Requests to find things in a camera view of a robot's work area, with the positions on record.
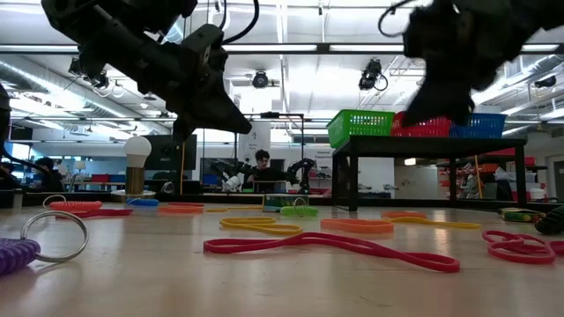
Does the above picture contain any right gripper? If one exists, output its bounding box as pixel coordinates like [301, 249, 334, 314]
[402, 0, 522, 128]

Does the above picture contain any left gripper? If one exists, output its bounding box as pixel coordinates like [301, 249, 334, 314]
[165, 24, 254, 142]

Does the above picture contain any red plastic basket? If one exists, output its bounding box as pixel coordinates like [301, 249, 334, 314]
[390, 111, 455, 138]

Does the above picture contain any blue plastic basket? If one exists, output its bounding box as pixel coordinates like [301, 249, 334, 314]
[449, 112, 508, 139]

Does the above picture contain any green plastic basket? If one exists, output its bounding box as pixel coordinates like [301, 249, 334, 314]
[325, 108, 397, 150]

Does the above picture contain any yellow rubber band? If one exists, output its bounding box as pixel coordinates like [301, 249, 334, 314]
[219, 216, 304, 236]
[390, 214, 483, 232]
[204, 204, 265, 213]

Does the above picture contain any black coil keychain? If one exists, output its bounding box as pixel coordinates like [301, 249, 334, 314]
[534, 205, 564, 236]

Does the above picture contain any black mesh metal shelf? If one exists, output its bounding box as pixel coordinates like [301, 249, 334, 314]
[330, 135, 529, 212]

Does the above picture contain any black ceiling spotlight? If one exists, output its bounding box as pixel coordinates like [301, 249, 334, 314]
[533, 74, 558, 89]
[251, 70, 270, 89]

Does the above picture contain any black monitor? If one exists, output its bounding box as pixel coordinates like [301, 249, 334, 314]
[143, 134, 198, 172]

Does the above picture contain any white cylindrical device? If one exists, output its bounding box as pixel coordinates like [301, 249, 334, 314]
[221, 174, 242, 194]

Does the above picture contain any person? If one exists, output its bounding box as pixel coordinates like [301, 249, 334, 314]
[244, 148, 287, 194]
[34, 156, 65, 193]

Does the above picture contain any shelving with red bins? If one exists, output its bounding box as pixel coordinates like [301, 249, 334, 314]
[435, 147, 550, 202]

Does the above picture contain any white bulb on brass base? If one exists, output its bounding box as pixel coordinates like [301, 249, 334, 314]
[109, 135, 158, 203]

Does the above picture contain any orange rubber band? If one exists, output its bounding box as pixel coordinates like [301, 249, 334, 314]
[157, 204, 204, 216]
[319, 217, 396, 234]
[380, 210, 427, 220]

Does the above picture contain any black overhead beam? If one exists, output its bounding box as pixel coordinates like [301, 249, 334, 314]
[0, 42, 564, 55]

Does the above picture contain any small yellow crayon box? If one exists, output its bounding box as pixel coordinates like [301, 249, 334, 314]
[497, 207, 546, 224]

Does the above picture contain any black gantry frame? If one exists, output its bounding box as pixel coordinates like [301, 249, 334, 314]
[233, 111, 306, 195]

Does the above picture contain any black aluminium frame rail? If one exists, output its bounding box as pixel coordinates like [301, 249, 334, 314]
[21, 191, 338, 207]

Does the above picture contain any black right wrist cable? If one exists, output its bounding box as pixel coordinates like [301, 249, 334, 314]
[377, 0, 418, 39]

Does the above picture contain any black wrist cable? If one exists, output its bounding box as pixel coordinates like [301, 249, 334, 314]
[218, 0, 261, 46]
[377, 0, 418, 39]

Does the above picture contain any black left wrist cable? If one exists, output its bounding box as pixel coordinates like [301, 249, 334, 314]
[218, 0, 261, 46]

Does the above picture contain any blue coil keychain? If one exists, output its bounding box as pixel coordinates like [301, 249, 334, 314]
[125, 197, 160, 208]

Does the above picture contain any green coil keychain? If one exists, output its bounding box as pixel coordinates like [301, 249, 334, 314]
[279, 196, 319, 217]

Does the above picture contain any orange coil keychain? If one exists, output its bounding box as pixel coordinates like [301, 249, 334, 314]
[42, 194, 103, 212]

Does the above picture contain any silver ventilation duct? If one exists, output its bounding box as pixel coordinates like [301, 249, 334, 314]
[0, 59, 171, 136]

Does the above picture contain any purple coil keychain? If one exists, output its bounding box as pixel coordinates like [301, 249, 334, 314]
[0, 210, 91, 276]

